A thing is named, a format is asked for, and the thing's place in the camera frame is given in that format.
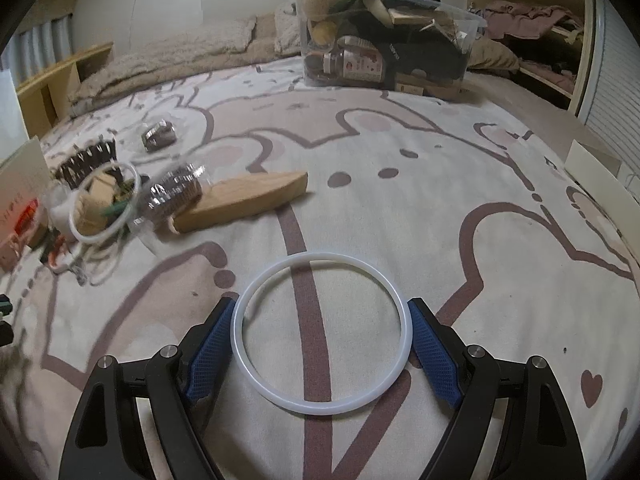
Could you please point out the wooden bedside shelf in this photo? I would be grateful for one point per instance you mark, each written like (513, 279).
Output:
(65, 72)

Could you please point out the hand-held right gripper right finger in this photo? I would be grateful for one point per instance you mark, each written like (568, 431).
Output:
(432, 350)

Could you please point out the white cardboard box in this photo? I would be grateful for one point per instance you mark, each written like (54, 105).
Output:
(22, 185)

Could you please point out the white paper box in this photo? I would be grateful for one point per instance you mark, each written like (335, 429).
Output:
(595, 165)

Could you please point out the grey curtain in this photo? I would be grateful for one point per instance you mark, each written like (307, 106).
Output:
(40, 40)

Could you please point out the pile of pink clothes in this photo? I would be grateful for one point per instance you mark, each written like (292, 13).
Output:
(530, 17)

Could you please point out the clear plastic bottle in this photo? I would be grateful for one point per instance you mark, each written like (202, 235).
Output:
(170, 192)

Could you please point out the printed blanket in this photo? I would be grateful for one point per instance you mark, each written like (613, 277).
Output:
(400, 210)

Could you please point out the brown bottle red label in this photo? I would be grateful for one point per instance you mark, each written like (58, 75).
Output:
(350, 62)

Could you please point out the black bag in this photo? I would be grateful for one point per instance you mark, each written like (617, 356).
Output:
(420, 55)

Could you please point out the wooden wedge block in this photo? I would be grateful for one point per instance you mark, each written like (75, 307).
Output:
(240, 200)

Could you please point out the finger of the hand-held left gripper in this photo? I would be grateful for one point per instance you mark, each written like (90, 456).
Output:
(4, 304)
(5, 332)

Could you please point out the white slatted door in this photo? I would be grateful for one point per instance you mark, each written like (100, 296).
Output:
(617, 70)

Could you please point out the black hair claw clip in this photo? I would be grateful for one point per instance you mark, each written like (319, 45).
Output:
(85, 157)

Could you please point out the folded beige quilt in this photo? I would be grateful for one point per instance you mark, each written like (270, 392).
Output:
(125, 77)

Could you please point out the clear plastic storage bin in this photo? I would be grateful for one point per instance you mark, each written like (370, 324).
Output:
(450, 25)

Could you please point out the tape roll in clear bag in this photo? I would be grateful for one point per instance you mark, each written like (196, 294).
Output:
(159, 135)

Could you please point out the white elastic loop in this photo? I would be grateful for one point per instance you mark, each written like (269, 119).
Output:
(100, 270)

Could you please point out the cream closet shelf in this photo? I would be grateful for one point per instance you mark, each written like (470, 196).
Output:
(580, 70)

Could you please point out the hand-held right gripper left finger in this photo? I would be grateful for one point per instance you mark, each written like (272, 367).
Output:
(215, 345)

